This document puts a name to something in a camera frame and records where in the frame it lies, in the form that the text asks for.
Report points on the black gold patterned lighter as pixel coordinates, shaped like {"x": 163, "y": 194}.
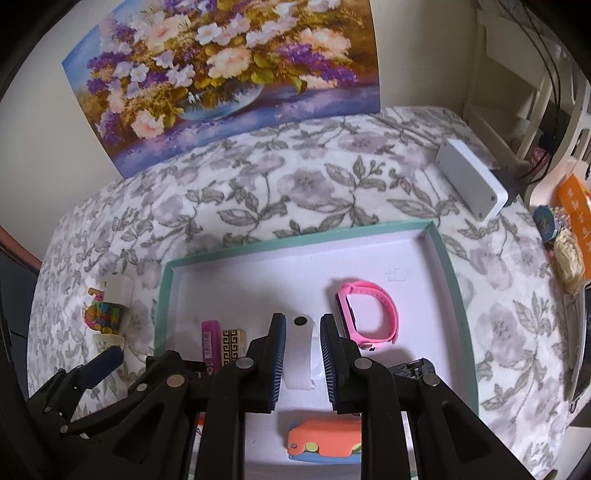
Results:
{"x": 232, "y": 346}

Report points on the black toy car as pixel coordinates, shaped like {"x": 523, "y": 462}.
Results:
{"x": 413, "y": 366}

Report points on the black power adapter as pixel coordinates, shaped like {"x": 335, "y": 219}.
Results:
{"x": 508, "y": 182}

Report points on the white wooden shelf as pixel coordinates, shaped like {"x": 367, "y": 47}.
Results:
{"x": 498, "y": 92}

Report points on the white slim device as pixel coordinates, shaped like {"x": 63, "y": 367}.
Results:
{"x": 300, "y": 355}

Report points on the white curved rack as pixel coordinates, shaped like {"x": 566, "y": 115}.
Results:
{"x": 575, "y": 138}

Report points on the colourful bead toy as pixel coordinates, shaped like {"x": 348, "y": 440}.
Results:
{"x": 104, "y": 316}

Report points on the flower painting poster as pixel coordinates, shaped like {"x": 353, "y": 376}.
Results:
{"x": 207, "y": 55}

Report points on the orange blue plastic toy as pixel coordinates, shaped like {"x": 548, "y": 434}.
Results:
{"x": 323, "y": 436}

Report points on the grey folding tool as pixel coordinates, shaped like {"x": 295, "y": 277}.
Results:
{"x": 572, "y": 332}

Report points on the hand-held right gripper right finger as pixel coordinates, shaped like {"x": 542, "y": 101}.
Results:
{"x": 330, "y": 360}

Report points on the orange box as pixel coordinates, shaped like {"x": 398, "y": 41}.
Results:
{"x": 577, "y": 203}

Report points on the smartphone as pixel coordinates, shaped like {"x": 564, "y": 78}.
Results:
{"x": 587, "y": 323}

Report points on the teal cardboard box tray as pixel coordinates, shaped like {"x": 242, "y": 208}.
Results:
{"x": 277, "y": 281}

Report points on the white rectangular plastic box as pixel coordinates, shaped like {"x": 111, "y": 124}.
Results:
{"x": 471, "y": 177}

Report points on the pink tube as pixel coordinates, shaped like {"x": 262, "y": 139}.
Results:
{"x": 211, "y": 341}

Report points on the white cylinder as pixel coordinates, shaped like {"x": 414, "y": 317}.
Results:
{"x": 119, "y": 290}

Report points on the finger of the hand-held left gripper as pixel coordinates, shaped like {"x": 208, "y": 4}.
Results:
{"x": 166, "y": 362}
{"x": 104, "y": 364}

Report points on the pink smart watch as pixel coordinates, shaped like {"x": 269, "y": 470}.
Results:
{"x": 388, "y": 309}

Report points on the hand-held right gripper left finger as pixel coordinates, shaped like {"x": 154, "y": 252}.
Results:
{"x": 277, "y": 360}

